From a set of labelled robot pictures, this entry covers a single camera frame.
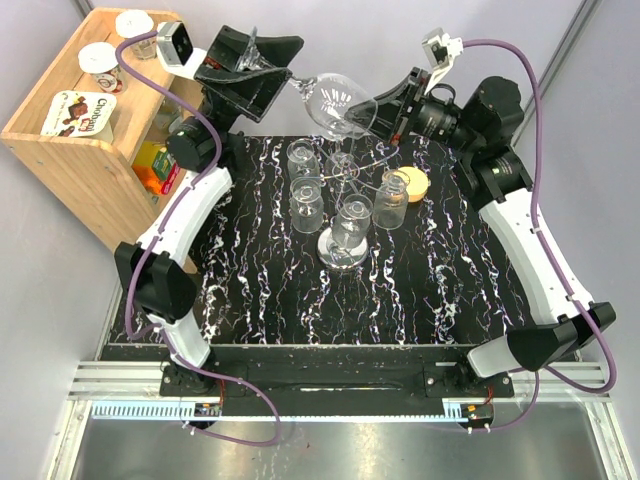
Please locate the clear cup white lid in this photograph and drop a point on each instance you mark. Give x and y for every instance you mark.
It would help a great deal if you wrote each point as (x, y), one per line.
(132, 23)

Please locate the orange juice carton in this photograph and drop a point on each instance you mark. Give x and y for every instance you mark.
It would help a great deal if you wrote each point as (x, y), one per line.
(152, 165)

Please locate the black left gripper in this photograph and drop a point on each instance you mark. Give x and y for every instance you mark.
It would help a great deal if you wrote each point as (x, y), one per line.
(253, 93)

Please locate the ribbed glass goblet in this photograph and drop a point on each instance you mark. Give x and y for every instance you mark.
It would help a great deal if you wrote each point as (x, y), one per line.
(302, 160)

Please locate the Chobani yogurt cup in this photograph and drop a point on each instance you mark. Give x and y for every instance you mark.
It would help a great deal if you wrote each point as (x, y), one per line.
(76, 114)

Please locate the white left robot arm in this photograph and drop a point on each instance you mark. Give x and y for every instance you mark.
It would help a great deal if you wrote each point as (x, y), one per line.
(151, 270)

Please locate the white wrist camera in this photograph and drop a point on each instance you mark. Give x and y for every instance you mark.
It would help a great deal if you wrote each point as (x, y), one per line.
(441, 51)
(176, 52)

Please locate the glass bottle on shelf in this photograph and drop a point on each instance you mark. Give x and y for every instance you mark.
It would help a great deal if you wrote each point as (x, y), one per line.
(168, 117)

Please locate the clear smooth wine glass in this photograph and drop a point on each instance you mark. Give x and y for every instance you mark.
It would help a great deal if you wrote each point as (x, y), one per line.
(341, 172)

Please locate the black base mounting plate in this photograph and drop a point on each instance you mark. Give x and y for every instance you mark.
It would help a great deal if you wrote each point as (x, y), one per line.
(337, 381)

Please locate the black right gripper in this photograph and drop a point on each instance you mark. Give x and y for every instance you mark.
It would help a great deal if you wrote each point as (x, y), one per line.
(406, 95)

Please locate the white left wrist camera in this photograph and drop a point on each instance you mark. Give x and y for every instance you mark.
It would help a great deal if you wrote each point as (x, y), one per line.
(176, 52)

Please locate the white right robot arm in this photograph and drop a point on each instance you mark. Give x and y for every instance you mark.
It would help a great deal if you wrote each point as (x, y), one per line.
(495, 182)

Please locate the chrome wine glass rack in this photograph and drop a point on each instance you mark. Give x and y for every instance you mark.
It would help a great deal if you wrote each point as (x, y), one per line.
(327, 196)

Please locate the red packaged item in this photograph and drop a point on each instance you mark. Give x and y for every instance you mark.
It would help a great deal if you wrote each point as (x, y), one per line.
(170, 180)

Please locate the patterned glass goblet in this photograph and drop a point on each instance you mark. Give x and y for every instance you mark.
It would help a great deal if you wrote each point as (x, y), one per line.
(391, 200)

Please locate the wooden shelf unit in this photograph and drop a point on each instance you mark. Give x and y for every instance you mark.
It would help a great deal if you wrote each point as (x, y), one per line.
(92, 178)

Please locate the white lidded yogurt cup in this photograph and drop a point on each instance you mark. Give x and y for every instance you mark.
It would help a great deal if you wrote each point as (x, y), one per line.
(98, 59)

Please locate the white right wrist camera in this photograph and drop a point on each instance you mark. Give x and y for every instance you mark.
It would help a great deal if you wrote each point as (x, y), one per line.
(441, 51)

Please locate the clear patterned short goblet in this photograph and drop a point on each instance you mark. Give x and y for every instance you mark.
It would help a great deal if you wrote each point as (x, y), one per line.
(306, 204)

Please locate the frosted short goblet front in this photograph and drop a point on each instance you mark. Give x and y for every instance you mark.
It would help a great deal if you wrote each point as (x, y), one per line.
(352, 222)

